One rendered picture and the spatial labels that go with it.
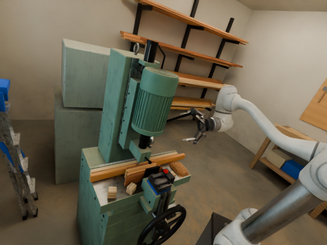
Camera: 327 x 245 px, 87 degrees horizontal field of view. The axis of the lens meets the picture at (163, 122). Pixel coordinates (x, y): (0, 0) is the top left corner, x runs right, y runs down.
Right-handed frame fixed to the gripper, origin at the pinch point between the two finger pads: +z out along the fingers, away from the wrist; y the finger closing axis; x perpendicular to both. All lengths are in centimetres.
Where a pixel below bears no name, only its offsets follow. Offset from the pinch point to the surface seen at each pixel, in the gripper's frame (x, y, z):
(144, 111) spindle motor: -3.4, 8.7, 21.5
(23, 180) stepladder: -104, -29, 71
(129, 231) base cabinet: -36, -61, 20
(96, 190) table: -25, -28, 40
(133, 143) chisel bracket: -25.9, -7.1, 17.5
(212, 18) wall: -127, 208, -228
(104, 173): -28.0, -20.8, 34.6
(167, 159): -28.3, -21.1, -8.2
